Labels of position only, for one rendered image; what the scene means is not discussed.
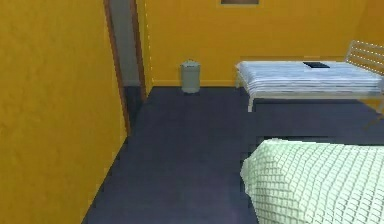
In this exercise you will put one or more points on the pale green quilted bed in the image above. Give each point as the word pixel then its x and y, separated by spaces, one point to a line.
pixel 320 183

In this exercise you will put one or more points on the framed wall picture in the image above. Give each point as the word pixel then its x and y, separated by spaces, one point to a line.
pixel 239 2

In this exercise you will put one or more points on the black flat device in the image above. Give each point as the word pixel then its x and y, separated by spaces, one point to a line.
pixel 316 65

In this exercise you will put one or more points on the grey-green lidded bin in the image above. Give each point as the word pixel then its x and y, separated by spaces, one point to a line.
pixel 190 77

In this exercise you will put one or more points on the white metal frame bed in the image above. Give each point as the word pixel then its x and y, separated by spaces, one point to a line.
pixel 300 80

